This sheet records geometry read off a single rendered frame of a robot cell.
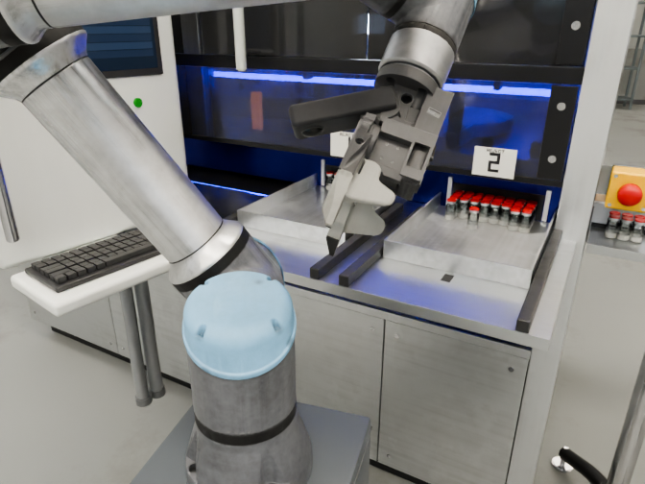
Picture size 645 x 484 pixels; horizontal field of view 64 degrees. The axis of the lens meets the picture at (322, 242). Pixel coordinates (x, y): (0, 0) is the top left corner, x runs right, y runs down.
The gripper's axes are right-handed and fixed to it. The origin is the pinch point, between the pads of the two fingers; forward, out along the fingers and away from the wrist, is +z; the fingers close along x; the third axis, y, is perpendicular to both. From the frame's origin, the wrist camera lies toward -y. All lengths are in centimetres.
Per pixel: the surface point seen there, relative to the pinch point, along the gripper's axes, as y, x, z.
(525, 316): 28.5, 22.2, -4.5
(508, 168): 24, 49, -37
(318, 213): -10, 62, -16
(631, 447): 81, 85, 5
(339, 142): -12, 62, -35
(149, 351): -48, 106, 33
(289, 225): -13, 49, -9
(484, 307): 24.1, 28.1, -4.5
